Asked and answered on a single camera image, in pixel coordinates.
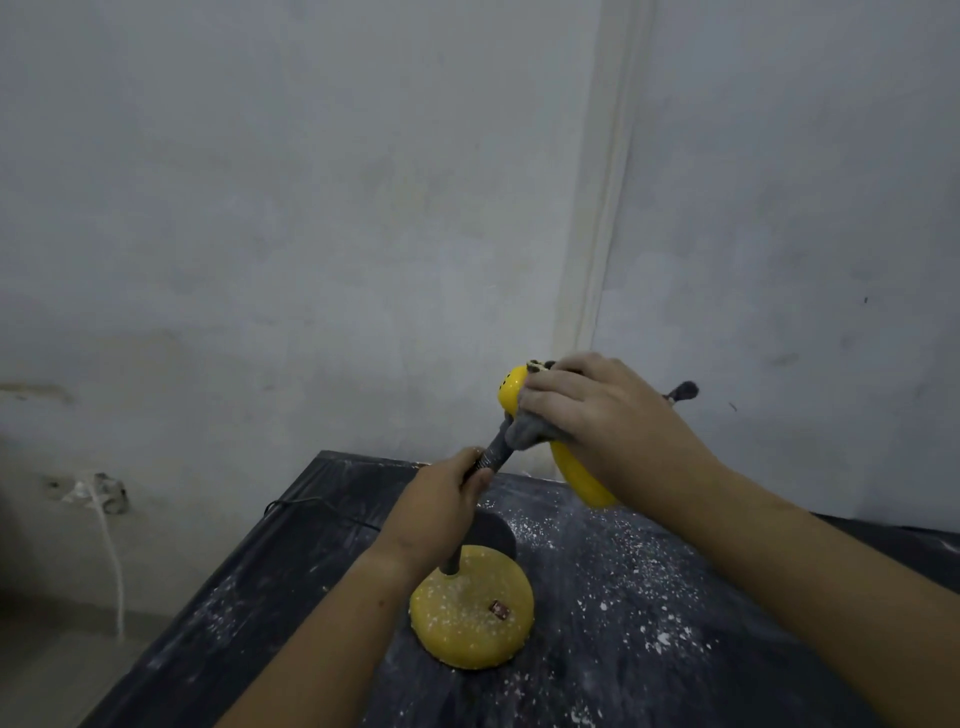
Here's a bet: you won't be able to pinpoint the person's left hand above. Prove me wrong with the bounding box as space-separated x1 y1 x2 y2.
372 447 495 594

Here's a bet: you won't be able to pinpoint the person's right hand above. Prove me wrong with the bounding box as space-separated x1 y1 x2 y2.
516 352 726 520

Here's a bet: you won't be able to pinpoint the yellow gooseneck desk lamp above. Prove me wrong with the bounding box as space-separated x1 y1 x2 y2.
408 360 624 671

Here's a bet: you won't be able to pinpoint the person's left forearm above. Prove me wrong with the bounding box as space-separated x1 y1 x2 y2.
216 551 421 728

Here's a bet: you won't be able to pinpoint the person's right forearm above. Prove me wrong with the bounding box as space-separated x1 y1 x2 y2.
673 463 960 728

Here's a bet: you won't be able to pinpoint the scattered white plaster crumbs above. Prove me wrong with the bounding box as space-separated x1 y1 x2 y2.
150 480 751 728

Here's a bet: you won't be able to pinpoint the black plastic table cover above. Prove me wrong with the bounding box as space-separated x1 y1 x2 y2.
78 450 960 728

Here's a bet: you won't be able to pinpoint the black lamp power cable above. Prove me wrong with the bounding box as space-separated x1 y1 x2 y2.
264 496 384 531

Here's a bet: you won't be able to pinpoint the white wall cable duct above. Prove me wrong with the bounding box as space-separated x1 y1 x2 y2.
553 0 657 352

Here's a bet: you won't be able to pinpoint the grey wall socket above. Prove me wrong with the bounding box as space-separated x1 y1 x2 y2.
46 472 129 517

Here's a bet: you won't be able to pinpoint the white plug with cable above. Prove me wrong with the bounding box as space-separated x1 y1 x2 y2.
63 480 127 646

